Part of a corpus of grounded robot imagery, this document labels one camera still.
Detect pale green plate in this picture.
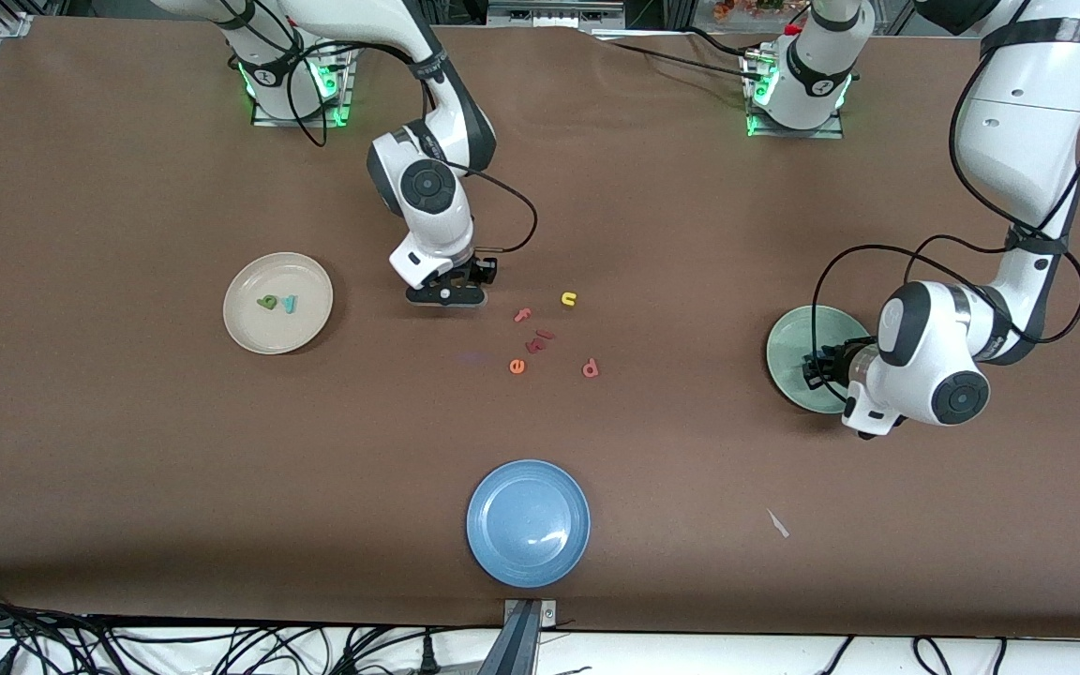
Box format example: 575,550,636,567
766,306,875,414

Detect beige brown plate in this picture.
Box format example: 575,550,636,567
223,251,335,356

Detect blue plate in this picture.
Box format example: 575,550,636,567
466,458,592,590

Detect grey metal box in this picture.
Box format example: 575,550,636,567
487,0,627,27

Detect orange dried flowers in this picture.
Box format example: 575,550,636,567
713,0,808,22

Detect brown table cover sheet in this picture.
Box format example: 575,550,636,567
0,17,1080,640

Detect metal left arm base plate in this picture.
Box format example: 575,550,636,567
746,52,846,140

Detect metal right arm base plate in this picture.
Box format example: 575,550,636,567
252,37,354,128

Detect black base power cable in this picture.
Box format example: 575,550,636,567
596,26,758,83

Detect grey metal camera post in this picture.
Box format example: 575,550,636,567
479,598,560,675

